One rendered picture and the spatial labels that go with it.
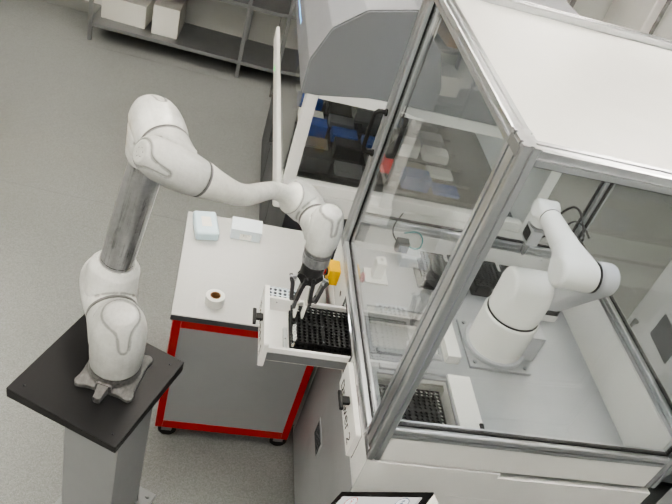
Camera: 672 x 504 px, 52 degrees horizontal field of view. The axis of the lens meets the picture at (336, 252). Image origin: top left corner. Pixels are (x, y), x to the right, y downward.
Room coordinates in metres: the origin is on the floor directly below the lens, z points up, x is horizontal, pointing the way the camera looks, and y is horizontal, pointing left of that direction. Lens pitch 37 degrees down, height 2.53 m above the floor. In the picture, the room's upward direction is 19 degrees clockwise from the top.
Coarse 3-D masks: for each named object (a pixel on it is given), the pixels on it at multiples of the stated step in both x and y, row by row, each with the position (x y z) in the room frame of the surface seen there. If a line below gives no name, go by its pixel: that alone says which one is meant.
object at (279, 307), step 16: (272, 304) 1.81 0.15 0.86; (288, 304) 1.83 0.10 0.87; (320, 304) 1.86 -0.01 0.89; (272, 320) 1.76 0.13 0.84; (272, 336) 1.69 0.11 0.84; (288, 336) 1.71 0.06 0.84; (272, 352) 1.58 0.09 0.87; (288, 352) 1.59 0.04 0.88; (304, 352) 1.61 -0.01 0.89; (320, 352) 1.63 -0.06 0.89; (336, 368) 1.64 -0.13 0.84
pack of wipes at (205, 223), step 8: (200, 216) 2.23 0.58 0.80; (208, 216) 2.25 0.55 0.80; (216, 216) 2.28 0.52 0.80; (200, 224) 2.18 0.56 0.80; (208, 224) 2.20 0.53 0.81; (216, 224) 2.22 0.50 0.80; (200, 232) 2.14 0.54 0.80; (208, 232) 2.15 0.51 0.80; (216, 232) 2.17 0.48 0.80; (216, 240) 2.17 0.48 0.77
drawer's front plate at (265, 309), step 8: (264, 288) 1.82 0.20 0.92; (264, 296) 1.77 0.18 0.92; (264, 304) 1.73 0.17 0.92; (264, 312) 1.69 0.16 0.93; (264, 320) 1.65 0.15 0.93; (264, 328) 1.62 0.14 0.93; (264, 336) 1.58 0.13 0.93; (264, 344) 1.55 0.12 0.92; (264, 352) 1.55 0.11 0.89; (264, 360) 1.56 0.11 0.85
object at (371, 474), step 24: (336, 288) 2.04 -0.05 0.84; (360, 456) 1.28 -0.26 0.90; (360, 480) 1.24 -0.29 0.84; (384, 480) 1.26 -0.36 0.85; (408, 480) 1.28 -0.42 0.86; (432, 480) 1.30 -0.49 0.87; (456, 480) 1.32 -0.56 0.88; (480, 480) 1.34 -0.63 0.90; (504, 480) 1.36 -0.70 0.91; (528, 480) 1.39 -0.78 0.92; (552, 480) 1.42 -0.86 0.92; (576, 480) 1.45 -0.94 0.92
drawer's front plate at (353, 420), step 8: (352, 368) 1.58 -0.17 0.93; (344, 376) 1.58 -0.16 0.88; (352, 376) 1.54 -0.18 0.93; (352, 384) 1.51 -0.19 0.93; (352, 392) 1.48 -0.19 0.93; (352, 400) 1.45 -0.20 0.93; (344, 408) 1.48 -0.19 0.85; (352, 408) 1.42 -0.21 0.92; (344, 416) 1.45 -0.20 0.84; (352, 416) 1.40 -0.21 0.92; (344, 424) 1.43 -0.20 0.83; (352, 424) 1.37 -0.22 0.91; (344, 432) 1.40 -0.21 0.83; (352, 432) 1.35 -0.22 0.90; (360, 432) 1.34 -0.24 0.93; (344, 440) 1.38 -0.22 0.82; (352, 440) 1.33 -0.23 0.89; (352, 448) 1.32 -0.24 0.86
